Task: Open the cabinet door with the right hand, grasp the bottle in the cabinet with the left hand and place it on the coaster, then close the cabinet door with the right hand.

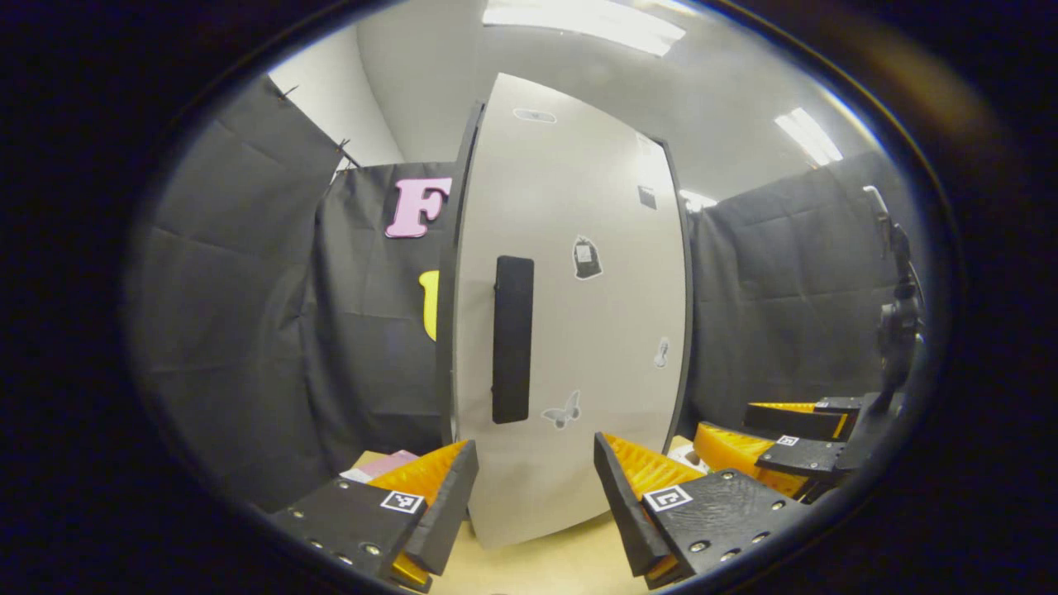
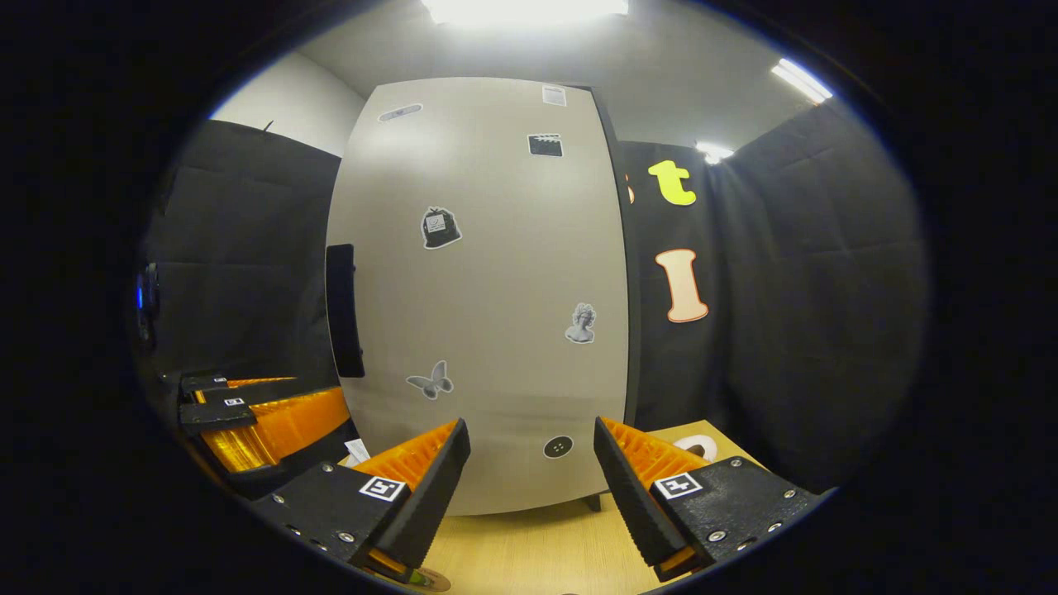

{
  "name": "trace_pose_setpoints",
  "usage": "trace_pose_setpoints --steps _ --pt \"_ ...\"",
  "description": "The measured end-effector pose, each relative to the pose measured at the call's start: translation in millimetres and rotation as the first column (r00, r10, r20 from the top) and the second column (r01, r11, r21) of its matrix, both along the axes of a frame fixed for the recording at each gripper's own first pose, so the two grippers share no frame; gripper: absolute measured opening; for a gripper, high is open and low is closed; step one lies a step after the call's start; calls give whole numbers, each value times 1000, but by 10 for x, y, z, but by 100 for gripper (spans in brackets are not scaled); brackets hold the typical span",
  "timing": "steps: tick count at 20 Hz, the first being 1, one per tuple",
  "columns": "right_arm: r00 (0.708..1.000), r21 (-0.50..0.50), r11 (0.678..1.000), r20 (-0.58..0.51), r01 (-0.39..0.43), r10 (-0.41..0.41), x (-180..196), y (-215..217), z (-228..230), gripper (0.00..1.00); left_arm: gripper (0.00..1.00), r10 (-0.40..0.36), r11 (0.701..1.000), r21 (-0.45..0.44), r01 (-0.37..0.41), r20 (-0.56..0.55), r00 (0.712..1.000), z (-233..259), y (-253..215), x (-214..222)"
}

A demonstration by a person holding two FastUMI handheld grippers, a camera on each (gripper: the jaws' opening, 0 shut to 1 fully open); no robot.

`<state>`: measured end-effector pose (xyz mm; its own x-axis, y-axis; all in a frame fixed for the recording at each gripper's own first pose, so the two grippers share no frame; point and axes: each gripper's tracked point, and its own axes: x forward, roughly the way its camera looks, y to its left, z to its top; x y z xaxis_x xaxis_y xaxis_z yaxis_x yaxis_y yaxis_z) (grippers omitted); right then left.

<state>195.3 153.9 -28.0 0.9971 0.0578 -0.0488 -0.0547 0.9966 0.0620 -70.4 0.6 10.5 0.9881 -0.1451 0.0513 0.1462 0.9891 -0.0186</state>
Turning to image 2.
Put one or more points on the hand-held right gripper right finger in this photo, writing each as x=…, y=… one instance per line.
x=632, y=487

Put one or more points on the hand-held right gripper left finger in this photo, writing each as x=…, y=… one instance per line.
x=430, y=487

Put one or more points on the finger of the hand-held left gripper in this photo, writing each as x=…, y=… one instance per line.
x=281, y=430
x=264, y=392

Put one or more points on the round brown coaster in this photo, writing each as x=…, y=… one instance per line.
x=440, y=581

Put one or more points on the dark grey cabinet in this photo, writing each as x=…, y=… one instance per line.
x=634, y=289

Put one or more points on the beige cabinet door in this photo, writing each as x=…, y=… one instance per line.
x=496, y=273

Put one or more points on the white pink plush toy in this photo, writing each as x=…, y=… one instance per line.
x=698, y=446

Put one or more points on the small white pink box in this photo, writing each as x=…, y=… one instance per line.
x=357, y=452

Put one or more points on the black backdrop cloth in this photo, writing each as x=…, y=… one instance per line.
x=826, y=314

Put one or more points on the small ceiling light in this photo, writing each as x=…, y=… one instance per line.
x=712, y=151

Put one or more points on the long ceiling light strip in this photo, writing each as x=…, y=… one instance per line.
x=800, y=79

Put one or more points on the large ceiling light panel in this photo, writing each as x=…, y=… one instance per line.
x=525, y=8

